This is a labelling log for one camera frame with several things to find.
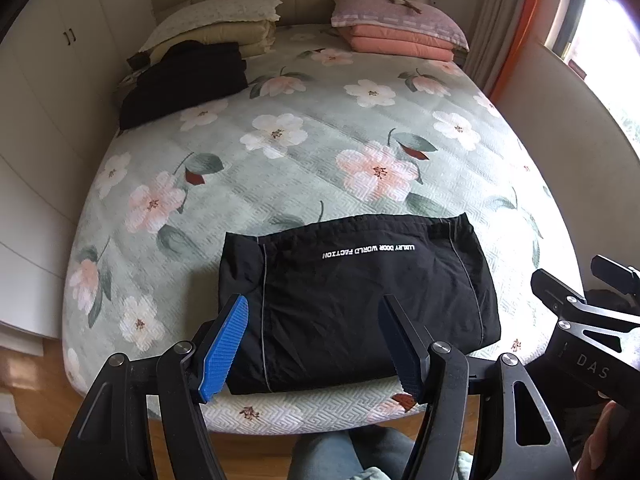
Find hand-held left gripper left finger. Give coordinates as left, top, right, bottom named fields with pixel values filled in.
left=52, top=294, right=250, bottom=480

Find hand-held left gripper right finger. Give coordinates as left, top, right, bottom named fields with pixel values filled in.
left=377, top=295, right=576, bottom=480

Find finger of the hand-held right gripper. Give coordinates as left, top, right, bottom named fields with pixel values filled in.
left=591, top=255, right=640, bottom=295
left=531, top=268, right=593, bottom=328

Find black printed garment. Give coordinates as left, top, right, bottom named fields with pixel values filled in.
left=217, top=212, right=502, bottom=396

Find pile of black clothes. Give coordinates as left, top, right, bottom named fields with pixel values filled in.
left=119, top=40, right=249, bottom=131

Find person's right hand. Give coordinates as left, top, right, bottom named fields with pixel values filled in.
left=582, top=400, right=640, bottom=480

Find person's legs in jeans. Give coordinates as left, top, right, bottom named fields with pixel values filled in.
left=287, top=425, right=426, bottom=480

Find bed with floral cover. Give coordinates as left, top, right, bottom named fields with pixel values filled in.
left=60, top=22, right=586, bottom=436

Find window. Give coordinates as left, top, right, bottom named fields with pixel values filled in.
left=545, top=0, right=640, bottom=151

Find beige curtain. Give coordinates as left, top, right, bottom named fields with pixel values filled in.
left=462, top=0, right=543, bottom=96

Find white wardrobe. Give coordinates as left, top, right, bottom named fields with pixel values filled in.
left=0, top=0, right=153, bottom=343

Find cream folded blanket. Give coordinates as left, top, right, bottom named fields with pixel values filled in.
left=147, top=19, right=278, bottom=63

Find pink pillow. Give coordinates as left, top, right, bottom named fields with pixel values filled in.
left=331, top=0, right=471, bottom=52

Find white floral pillow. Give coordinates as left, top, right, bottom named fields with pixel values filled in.
left=137, top=0, right=283, bottom=54

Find orange wall trim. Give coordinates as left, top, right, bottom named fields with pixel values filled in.
left=487, top=0, right=557, bottom=107

